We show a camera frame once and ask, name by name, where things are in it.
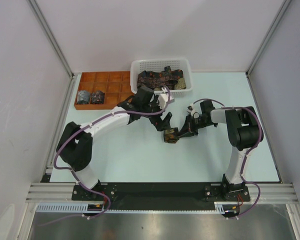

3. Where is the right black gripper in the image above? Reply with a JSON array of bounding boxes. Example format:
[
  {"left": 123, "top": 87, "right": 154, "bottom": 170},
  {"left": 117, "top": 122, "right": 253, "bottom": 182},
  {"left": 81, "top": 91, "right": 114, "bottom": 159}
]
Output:
[{"left": 177, "top": 113, "right": 212, "bottom": 138}]

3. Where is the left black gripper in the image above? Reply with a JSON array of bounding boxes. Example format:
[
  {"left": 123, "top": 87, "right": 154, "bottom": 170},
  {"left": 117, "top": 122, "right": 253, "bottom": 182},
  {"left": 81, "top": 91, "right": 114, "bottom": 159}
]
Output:
[{"left": 140, "top": 95, "right": 171, "bottom": 131}]

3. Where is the orange green patterned tie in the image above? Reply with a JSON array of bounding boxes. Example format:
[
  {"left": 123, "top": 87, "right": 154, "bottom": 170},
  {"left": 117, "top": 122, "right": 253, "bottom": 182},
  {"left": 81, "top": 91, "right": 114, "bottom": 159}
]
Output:
[{"left": 163, "top": 127, "right": 180, "bottom": 144}]

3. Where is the dark red tie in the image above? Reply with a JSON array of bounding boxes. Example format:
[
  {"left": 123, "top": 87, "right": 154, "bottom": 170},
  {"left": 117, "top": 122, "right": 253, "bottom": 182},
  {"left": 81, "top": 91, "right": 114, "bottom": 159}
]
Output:
[{"left": 90, "top": 90, "right": 105, "bottom": 105}]

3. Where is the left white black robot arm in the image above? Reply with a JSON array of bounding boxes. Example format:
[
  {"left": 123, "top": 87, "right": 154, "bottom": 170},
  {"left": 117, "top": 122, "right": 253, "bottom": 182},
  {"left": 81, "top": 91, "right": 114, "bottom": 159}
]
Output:
[{"left": 56, "top": 85, "right": 174, "bottom": 200}]

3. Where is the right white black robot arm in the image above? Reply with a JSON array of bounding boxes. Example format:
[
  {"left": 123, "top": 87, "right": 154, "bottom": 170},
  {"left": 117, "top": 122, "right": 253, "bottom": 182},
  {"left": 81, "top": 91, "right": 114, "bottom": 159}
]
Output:
[{"left": 178, "top": 98, "right": 264, "bottom": 201}]

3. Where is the olive gold tie in basket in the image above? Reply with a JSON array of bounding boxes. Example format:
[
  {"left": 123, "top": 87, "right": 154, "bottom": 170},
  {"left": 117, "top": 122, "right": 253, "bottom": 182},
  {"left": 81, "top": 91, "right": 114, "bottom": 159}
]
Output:
[{"left": 174, "top": 77, "right": 187, "bottom": 90}]

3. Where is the dark patterned tie in basket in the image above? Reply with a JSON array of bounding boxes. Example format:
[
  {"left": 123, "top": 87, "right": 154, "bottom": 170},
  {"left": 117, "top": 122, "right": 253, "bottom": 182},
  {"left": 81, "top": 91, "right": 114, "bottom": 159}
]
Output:
[{"left": 137, "top": 66, "right": 185, "bottom": 91}]

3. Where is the white plastic basket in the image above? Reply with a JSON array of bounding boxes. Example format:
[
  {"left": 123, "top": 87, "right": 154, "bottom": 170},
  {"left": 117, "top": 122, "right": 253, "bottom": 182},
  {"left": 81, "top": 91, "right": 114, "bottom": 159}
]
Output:
[{"left": 130, "top": 58, "right": 193, "bottom": 97}]

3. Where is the rolled grey tie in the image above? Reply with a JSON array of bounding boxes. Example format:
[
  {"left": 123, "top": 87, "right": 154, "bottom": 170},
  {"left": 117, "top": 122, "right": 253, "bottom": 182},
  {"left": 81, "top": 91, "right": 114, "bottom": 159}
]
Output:
[{"left": 76, "top": 90, "right": 91, "bottom": 105}]

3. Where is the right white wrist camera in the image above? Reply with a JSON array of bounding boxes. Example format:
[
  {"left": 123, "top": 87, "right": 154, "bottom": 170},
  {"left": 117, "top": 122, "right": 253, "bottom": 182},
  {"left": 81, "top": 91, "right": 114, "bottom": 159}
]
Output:
[{"left": 187, "top": 104, "right": 197, "bottom": 116}]

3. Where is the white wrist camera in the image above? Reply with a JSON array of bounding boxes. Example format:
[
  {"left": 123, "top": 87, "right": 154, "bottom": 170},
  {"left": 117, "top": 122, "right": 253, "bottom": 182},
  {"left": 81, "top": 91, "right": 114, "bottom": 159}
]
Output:
[
  {"left": 158, "top": 93, "right": 175, "bottom": 110},
  {"left": 187, "top": 104, "right": 197, "bottom": 116}
]

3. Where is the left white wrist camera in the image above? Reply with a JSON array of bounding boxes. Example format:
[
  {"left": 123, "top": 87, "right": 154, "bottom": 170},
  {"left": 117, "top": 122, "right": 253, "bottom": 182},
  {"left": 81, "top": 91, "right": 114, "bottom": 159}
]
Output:
[{"left": 158, "top": 93, "right": 175, "bottom": 110}]

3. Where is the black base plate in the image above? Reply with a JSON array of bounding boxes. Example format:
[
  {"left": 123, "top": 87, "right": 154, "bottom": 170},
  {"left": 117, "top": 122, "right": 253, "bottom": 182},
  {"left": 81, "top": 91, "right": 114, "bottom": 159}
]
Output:
[{"left": 71, "top": 182, "right": 251, "bottom": 211}]

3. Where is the white slotted cable duct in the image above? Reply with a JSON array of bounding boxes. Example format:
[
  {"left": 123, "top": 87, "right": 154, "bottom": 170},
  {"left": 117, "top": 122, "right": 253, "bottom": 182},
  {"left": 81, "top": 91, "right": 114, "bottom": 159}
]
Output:
[{"left": 36, "top": 203, "right": 236, "bottom": 214}]

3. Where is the aluminium frame rail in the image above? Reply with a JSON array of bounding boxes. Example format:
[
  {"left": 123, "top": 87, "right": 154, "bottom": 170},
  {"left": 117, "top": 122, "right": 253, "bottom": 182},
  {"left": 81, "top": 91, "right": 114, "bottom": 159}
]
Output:
[{"left": 26, "top": 0, "right": 74, "bottom": 79}]

